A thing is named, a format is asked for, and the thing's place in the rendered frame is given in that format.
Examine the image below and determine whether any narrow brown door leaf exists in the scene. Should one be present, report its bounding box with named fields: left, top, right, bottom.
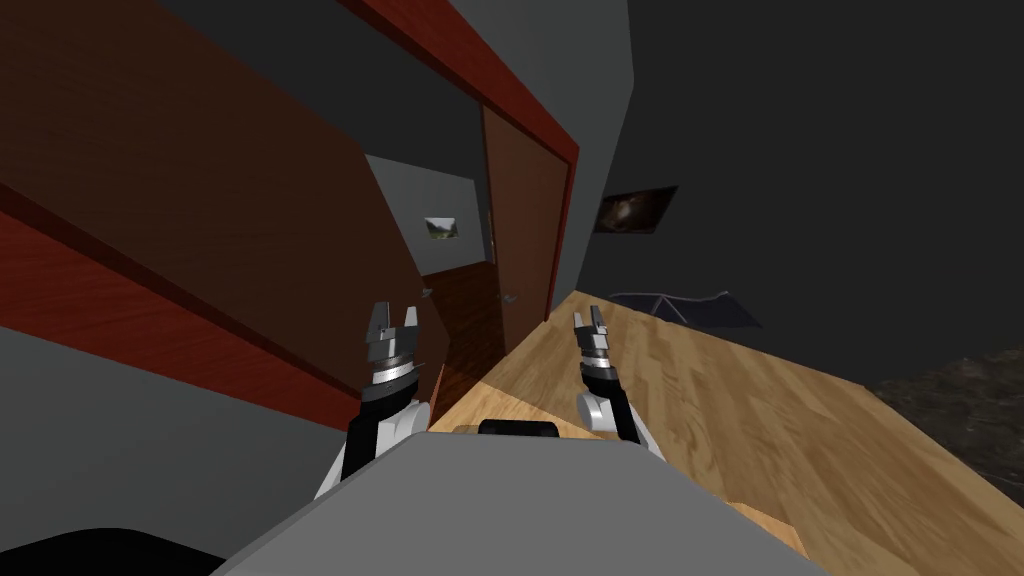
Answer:
left=479, top=103, right=574, bottom=355

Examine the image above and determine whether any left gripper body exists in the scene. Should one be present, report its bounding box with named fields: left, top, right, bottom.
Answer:
left=364, top=323, right=423, bottom=369

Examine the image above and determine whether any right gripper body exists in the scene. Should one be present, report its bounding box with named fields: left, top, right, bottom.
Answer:
left=576, top=324, right=612, bottom=359

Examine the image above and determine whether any dark wall picture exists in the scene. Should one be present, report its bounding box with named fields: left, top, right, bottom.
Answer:
left=592, top=184, right=681, bottom=236

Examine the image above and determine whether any large brown door leaf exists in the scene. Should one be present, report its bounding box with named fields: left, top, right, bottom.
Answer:
left=0, top=0, right=452, bottom=401

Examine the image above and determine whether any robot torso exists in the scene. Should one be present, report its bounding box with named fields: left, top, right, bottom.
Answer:
left=209, top=417, right=835, bottom=576

